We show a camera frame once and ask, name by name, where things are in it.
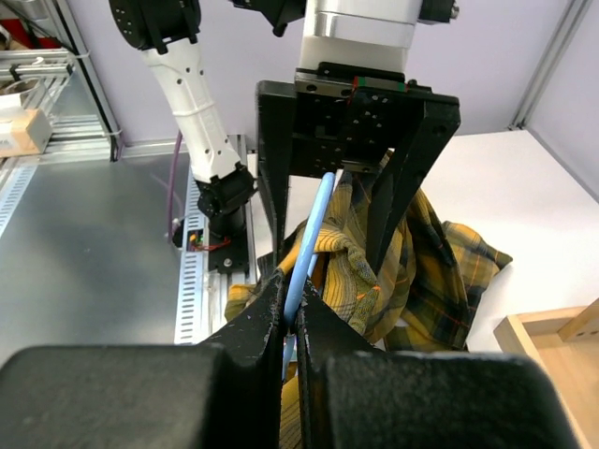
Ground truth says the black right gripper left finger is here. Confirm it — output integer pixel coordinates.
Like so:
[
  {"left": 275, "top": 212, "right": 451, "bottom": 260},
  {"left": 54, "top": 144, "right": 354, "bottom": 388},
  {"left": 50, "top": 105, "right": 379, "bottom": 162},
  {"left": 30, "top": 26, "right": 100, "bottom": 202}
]
[{"left": 1, "top": 271, "right": 285, "bottom": 448}]

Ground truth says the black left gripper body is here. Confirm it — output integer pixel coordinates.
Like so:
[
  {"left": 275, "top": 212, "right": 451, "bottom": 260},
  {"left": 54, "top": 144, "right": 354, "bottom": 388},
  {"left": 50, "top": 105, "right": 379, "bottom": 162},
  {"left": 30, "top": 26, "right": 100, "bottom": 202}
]
[{"left": 292, "top": 62, "right": 424, "bottom": 176}]

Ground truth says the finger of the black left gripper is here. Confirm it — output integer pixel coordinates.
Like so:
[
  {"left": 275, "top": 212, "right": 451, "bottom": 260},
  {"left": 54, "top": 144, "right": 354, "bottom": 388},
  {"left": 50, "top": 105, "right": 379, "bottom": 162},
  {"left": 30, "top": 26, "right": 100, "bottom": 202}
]
[
  {"left": 366, "top": 91, "right": 461, "bottom": 273},
  {"left": 256, "top": 80, "right": 297, "bottom": 267}
]

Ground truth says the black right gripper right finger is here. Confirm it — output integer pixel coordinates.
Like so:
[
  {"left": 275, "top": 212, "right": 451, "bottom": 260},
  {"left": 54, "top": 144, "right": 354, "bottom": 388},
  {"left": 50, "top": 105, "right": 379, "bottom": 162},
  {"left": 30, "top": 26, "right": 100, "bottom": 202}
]
[{"left": 296, "top": 284, "right": 578, "bottom": 448}]

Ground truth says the light blue wire hanger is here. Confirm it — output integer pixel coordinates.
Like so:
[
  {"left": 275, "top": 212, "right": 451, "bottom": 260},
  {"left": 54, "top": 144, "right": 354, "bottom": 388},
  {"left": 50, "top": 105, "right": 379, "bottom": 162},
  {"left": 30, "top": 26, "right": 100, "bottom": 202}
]
[{"left": 280, "top": 171, "right": 337, "bottom": 383}]

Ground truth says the yellow plaid flannel shirt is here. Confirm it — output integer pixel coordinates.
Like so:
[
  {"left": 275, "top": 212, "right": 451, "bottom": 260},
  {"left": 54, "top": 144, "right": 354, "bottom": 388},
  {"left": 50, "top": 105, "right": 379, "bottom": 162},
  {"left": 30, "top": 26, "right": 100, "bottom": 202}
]
[{"left": 224, "top": 149, "right": 514, "bottom": 449}]

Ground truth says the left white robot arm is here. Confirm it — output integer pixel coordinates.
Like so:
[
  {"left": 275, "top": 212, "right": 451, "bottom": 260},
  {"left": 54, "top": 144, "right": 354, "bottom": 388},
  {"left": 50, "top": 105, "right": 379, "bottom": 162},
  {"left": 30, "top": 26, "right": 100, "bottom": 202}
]
[{"left": 110, "top": 1, "right": 460, "bottom": 273}]

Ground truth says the wooden clothes rack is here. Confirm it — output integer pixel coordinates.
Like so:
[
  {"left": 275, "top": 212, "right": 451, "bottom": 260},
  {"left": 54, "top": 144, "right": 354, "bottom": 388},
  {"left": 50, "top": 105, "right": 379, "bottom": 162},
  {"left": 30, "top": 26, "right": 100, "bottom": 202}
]
[{"left": 494, "top": 301, "right": 598, "bottom": 448}]

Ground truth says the cardboard box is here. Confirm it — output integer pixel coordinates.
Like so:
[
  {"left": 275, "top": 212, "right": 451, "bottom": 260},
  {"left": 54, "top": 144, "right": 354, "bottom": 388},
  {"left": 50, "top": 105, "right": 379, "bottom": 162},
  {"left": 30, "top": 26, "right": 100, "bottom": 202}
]
[{"left": 1, "top": 109, "right": 52, "bottom": 158}]

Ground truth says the slotted cable duct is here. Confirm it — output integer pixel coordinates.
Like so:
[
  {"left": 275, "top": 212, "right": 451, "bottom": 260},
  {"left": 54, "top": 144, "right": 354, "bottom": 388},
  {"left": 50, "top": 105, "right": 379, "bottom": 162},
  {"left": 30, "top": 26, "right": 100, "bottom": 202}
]
[{"left": 174, "top": 173, "right": 210, "bottom": 345}]

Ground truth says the aluminium mounting rail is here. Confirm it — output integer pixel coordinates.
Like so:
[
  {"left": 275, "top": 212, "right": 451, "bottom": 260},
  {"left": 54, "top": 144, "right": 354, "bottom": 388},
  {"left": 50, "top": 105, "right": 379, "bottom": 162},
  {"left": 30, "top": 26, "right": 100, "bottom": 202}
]
[{"left": 205, "top": 135, "right": 263, "bottom": 338}]

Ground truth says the aluminium frame post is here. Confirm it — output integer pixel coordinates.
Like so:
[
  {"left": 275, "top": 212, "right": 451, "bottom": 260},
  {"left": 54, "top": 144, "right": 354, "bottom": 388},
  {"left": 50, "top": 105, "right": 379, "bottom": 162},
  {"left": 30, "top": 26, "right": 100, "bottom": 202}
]
[{"left": 507, "top": 0, "right": 593, "bottom": 131}]

